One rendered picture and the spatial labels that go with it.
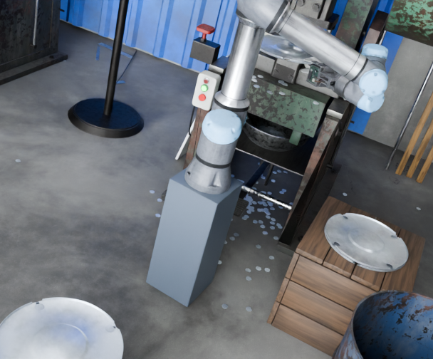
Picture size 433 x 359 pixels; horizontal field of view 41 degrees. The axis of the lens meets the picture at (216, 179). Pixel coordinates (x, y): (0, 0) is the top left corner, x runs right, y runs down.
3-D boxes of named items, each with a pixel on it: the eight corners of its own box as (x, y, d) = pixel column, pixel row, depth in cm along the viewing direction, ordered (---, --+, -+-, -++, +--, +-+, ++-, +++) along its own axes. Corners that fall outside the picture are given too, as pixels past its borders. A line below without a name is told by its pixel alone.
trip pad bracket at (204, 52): (204, 92, 228) (216, 45, 217) (183, 84, 230) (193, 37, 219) (210, 87, 233) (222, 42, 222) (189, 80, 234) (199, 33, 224)
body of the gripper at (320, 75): (310, 59, 188) (334, 72, 180) (329, 59, 193) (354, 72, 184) (304, 81, 192) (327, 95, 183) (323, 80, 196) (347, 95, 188)
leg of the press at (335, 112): (299, 261, 238) (382, 57, 191) (273, 249, 240) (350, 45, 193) (340, 169, 314) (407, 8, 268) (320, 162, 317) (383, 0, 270)
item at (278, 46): (332, 50, 220) (333, 48, 219) (327, 71, 195) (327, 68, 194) (259, 31, 223) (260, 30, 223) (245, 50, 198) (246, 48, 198)
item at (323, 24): (327, 37, 219) (332, 23, 216) (278, 20, 223) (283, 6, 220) (335, 28, 233) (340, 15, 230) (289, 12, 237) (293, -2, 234)
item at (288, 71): (290, 95, 211) (302, 61, 204) (255, 82, 214) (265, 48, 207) (306, 77, 232) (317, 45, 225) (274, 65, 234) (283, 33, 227)
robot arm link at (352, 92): (389, 87, 173) (382, 113, 177) (364, 74, 180) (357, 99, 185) (370, 90, 169) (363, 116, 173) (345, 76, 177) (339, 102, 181)
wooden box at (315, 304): (367, 375, 193) (410, 302, 175) (265, 323, 203) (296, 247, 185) (389, 307, 226) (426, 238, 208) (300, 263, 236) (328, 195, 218)
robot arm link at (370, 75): (245, -26, 149) (399, 76, 154) (251, -33, 158) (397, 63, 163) (222, 13, 155) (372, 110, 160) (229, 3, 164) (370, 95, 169)
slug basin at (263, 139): (296, 169, 237) (304, 148, 232) (221, 138, 244) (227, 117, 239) (314, 139, 266) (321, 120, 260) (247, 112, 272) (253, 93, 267)
